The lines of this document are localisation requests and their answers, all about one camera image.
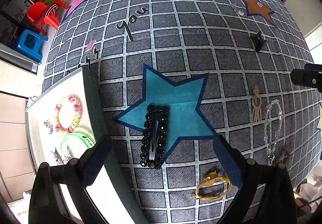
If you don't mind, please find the brown braided bracelet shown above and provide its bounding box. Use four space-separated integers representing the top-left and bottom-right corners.
274 146 293 166

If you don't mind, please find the silver pendant necklace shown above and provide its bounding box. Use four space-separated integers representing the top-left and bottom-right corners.
230 3 245 17

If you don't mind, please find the red plastic chair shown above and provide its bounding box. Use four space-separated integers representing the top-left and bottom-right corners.
26 0 68 37

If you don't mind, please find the small silver hair clip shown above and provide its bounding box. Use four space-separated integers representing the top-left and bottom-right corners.
43 120 54 134

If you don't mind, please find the blue plastic stool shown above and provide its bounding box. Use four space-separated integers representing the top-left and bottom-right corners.
14 30 48 63

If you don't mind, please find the silver rhinestone hair clip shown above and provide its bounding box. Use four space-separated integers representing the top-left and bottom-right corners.
52 148 65 166

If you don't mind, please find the white jewelry tray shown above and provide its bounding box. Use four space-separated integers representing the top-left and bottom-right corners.
26 67 147 223

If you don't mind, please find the green plastic bangle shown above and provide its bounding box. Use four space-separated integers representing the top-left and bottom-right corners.
60 131 96 161

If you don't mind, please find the clear crystal bead chain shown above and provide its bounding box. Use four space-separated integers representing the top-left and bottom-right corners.
262 99 284 164

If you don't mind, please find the pink yellow coil bracelet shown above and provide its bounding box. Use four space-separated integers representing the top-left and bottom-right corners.
54 95 83 134

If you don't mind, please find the black beaded hair clip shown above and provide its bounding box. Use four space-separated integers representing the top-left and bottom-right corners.
140 104 169 170

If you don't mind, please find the beige wooden hair clip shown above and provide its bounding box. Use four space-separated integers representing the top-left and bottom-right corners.
252 85 262 123

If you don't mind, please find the grey checked star tablecloth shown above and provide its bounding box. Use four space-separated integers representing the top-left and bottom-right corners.
43 0 321 223

